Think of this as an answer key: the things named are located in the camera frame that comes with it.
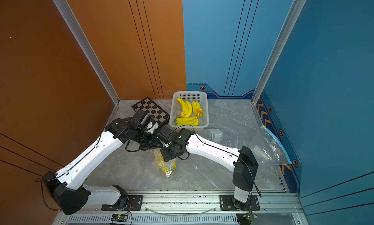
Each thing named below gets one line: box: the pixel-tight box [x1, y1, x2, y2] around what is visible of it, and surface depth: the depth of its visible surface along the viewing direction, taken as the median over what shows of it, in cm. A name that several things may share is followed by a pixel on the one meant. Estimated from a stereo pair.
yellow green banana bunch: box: [191, 100, 204, 119], surface depth 114 cm
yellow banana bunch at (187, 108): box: [176, 97, 193, 119], surface depth 108 cm
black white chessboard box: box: [131, 96, 170, 128], surface depth 114 cm
